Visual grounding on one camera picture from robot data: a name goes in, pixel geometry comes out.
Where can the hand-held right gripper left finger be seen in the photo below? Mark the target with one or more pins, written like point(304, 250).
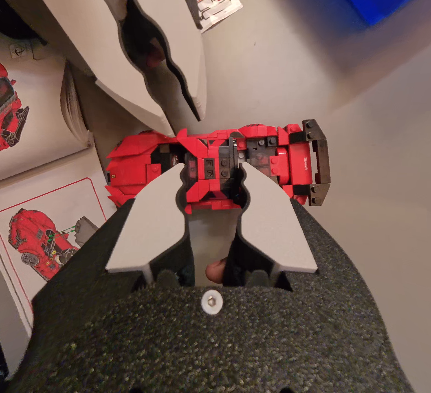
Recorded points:
point(151, 228)

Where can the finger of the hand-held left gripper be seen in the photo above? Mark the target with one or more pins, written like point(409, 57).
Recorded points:
point(175, 22)
point(91, 36)

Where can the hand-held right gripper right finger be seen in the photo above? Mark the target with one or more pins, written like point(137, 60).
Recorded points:
point(276, 228)

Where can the red lego car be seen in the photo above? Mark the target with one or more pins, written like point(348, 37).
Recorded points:
point(303, 164)

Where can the lego instruction booklet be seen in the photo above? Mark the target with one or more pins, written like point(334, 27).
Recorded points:
point(67, 197)

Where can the person's left hand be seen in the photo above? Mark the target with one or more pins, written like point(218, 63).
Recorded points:
point(155, 54)

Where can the person's right hand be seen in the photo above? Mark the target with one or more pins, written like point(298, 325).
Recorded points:
point(215, 271)

